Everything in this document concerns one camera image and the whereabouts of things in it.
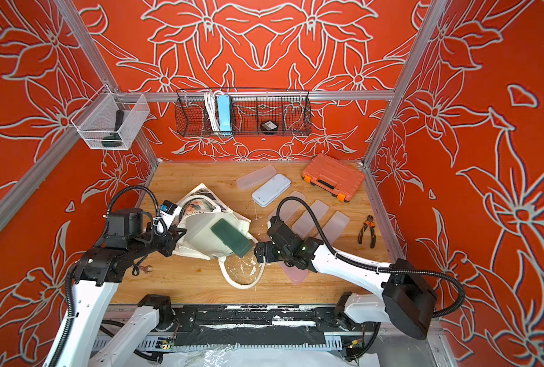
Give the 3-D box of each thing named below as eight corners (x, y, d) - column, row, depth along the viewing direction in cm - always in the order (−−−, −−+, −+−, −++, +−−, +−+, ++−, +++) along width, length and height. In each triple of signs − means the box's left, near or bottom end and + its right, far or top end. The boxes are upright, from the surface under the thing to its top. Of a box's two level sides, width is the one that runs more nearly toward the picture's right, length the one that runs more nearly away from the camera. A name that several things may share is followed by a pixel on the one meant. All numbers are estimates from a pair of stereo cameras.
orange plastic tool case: (300, 178, 114) (301, 171, 110) (319, 159, 123) (320, 152, 119) (346, 205, 103) (349, 198, 99) (363, 182, 112) (367, 175, 108)
